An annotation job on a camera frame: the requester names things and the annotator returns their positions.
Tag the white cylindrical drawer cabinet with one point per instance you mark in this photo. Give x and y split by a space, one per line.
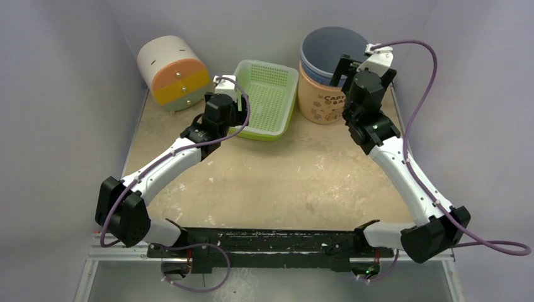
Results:
175 76

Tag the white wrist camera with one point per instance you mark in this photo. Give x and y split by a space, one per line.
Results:
225 85
379 59

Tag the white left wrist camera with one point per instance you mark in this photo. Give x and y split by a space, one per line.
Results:
225 85

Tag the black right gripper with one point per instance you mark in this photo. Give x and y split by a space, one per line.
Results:
345 64

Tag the aluminium frame rail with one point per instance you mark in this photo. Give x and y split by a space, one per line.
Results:
128 274

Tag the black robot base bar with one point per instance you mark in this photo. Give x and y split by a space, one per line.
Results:
337 250

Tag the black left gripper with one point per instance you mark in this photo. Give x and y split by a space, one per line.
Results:
240 116

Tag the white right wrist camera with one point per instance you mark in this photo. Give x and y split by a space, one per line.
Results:
379 59

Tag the orange capybara bucket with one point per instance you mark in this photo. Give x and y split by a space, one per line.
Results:
319 103

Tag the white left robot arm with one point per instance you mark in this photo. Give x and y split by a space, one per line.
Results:
122 203

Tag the green plastic basket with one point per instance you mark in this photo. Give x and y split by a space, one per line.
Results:
272 91

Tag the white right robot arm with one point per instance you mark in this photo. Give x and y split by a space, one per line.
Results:
431 232

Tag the grey plastic bucket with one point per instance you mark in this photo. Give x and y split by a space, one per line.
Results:
321 50

